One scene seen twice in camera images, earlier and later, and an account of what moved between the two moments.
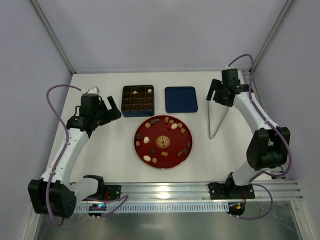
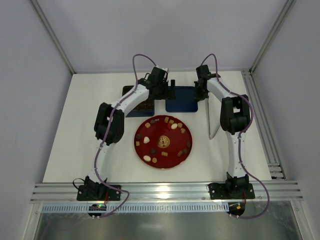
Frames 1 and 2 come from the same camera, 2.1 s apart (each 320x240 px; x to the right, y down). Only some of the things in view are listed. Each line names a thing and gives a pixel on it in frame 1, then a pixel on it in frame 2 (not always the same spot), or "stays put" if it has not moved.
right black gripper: x=217 y=92 to x=199 y=89
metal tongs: x=216 y=113 stays put
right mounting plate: x=219 y=191 stays put
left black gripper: x=106 y=113 to x=166 y=90
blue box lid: x=180 y=99 stays put
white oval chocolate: x=174 y=126 stays put
